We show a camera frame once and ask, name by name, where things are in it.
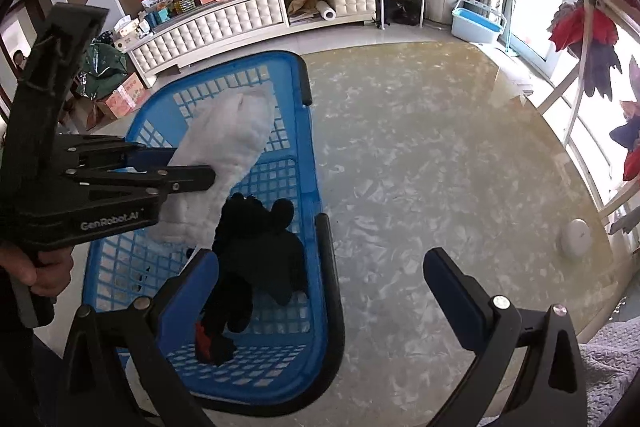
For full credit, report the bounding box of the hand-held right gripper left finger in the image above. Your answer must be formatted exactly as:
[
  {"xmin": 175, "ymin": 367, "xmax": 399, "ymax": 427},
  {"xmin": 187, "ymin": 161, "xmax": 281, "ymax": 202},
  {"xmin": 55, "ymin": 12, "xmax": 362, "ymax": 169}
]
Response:
[{"xmin": 62, "ymin": 249, "xmax": 221, "ymax": 427}]

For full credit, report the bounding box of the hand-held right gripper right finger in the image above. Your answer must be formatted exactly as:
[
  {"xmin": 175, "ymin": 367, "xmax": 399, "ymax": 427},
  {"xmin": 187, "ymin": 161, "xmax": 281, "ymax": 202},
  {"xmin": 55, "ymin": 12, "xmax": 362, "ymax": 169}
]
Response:
[{"xmin": 422, "ymin": 247, "xmax": 589, "ymax": 427}]

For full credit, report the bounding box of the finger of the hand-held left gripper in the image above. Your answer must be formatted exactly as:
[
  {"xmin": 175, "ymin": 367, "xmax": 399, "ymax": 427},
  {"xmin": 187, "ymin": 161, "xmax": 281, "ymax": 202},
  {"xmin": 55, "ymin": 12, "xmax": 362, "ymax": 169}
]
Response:
[
  {"xmin": 65, "ymin": 134, "xmax": 178, "ymax": 172},
  {"xmin": 62, "ymin": 164, "xmax": 217, "ymax": 210}
]

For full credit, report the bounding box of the white towel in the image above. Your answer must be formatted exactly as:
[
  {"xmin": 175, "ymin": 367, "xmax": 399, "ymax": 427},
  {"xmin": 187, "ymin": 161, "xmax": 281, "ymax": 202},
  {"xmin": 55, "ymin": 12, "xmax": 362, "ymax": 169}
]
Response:
[{"xmin": 149, "ymin": 87, "xmax": 279, "ymax": 254}]

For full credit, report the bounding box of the black garment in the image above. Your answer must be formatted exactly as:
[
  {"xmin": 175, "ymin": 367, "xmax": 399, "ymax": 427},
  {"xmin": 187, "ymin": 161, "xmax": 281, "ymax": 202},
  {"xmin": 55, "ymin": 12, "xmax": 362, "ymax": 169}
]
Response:
[{"xmin": 191, "ymin": 193, "xmax": 309, "ymax": 366}]

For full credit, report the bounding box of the blue plastic laundry basket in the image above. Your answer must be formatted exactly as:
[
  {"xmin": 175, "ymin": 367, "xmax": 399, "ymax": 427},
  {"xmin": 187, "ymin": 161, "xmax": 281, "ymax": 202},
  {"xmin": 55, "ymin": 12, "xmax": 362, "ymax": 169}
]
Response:
[{"xmin": 82, "ymin": 51, "xmax": 347, "ymax": 418}]

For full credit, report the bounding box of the person's left hand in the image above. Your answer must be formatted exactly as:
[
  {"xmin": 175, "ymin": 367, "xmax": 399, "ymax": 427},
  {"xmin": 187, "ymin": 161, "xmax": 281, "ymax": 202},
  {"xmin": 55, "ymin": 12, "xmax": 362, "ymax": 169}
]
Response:
[{"xmin": 0, "ymin": 243, "xmax": 76, "ymax": 299}]

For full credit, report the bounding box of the pink cardboard box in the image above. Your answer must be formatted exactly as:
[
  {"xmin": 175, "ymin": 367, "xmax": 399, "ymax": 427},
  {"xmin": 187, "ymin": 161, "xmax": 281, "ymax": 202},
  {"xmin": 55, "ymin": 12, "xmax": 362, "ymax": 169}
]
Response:
[{"xmin": 94, "ymin": 73, "xmax": 151, "ymax": 120}]

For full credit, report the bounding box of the green plastic bag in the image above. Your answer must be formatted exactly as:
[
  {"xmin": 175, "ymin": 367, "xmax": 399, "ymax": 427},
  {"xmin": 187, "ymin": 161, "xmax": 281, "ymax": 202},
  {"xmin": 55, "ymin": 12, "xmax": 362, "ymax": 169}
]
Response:
[{"xmin": 81, "ymin": 41, "xmax": 129, "ymax": 100}]

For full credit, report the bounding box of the tissue box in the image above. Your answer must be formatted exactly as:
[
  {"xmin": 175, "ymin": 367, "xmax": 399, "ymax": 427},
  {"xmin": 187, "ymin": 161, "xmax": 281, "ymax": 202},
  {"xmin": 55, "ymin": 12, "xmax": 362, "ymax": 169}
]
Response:
[{"xmin": 112, "ymin": 17, "xmax": 152, "ymax": 54}]

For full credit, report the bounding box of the white round device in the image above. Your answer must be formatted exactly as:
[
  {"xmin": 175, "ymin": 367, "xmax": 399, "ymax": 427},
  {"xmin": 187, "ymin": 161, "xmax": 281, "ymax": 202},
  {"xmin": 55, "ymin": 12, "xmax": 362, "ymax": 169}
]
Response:
[{"xmin": 559, "ymin": 219, "xmax": 594, "ymax": 264}]

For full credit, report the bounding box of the white tufted TV cabinet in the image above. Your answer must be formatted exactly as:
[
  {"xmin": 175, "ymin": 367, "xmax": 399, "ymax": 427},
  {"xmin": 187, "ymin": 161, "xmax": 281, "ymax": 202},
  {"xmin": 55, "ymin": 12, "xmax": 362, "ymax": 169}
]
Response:
[{"xmin": 122, "ymin": 0, "xmax": 377, "ymax": 88}]

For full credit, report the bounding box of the purple hanging garment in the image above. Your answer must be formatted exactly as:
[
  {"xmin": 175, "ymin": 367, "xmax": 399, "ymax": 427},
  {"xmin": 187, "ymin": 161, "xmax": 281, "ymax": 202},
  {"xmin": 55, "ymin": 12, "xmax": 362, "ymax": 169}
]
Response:
[{"xmin": 609, "ymin": 101, "xmax": 640, "ymax": 182}]

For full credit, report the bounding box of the light blue plastic bin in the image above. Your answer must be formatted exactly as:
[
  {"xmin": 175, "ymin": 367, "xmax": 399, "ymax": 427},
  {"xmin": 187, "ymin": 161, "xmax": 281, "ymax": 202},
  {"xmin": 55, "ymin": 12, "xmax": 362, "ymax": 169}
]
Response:
[{"xmin": 451, "ymin": 0, "xmax": 508, "ymax": 44}]

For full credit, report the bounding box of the black bag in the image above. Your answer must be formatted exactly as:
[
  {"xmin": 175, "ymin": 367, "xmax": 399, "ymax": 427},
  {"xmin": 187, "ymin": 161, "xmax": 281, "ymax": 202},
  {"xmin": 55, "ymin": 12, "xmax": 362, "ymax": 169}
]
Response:
[{"xmin": 389, "ymin": 0, "xmax": 419, "ymax": 26}]

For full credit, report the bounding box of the red hanging garment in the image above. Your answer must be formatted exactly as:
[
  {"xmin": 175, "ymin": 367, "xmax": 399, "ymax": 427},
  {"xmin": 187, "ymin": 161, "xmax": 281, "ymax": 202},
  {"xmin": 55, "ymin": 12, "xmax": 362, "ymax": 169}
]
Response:
[{"xmin": 548, "ymin": 1, "xmax": 622, "ymax": 98}]

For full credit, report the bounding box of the clothes drying rack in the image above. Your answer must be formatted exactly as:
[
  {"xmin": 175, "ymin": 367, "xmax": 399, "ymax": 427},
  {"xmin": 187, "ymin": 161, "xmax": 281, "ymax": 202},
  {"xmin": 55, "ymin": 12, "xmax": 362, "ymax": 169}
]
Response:
[{"xmin": 495, "ymin": 0, "xmax": 640, "ymax": 239}]

